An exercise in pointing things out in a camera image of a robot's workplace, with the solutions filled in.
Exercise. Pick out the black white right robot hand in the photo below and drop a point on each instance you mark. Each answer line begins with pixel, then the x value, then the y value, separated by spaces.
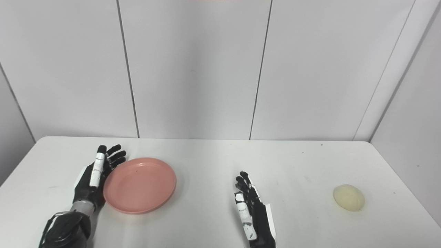
pixel 260 224

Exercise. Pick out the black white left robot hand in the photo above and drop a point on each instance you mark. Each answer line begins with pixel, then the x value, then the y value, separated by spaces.
pixel 84 189

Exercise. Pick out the pink round plate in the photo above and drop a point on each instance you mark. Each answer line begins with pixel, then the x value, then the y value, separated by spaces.
pixel 139 186

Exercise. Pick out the pale yellow steamed bun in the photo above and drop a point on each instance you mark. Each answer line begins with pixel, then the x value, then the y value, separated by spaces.
pixel 348 197

